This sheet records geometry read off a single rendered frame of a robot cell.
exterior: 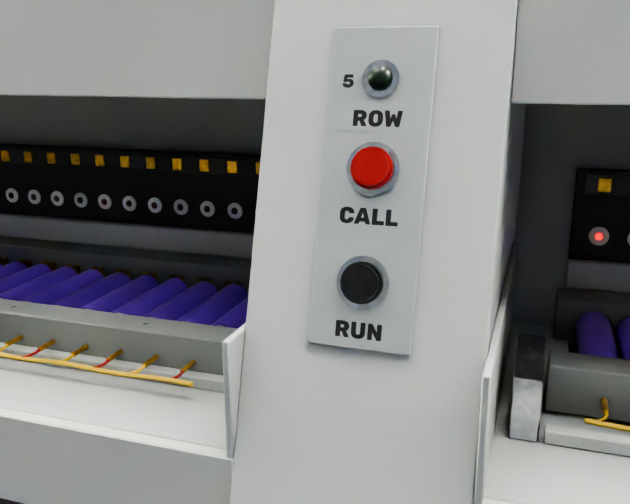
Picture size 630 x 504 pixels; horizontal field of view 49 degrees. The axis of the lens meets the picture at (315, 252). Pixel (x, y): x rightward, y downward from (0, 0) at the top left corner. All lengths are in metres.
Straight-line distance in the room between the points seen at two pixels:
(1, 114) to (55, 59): 0.28
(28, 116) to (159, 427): 0.36
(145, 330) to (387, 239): 0.15
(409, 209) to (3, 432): 0.21
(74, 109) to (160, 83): 0.27
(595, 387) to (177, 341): 0.19
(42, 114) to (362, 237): 0.39
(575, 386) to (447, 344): 0.09
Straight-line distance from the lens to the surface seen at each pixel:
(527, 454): 0.30
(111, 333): 0.37
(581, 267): 0.43
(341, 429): 0.27
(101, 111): 0.57
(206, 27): 0.31
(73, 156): 0.53
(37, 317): 0.39
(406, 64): 0.27
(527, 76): 0.28
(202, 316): 0.38
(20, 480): 0.36
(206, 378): 0.34
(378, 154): 0.26
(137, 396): 0.35
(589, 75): 0.28
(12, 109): 0.62
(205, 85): 0.31
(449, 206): 0.26
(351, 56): 0.28
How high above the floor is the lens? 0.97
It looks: level
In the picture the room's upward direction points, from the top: 5 degrees clockwise
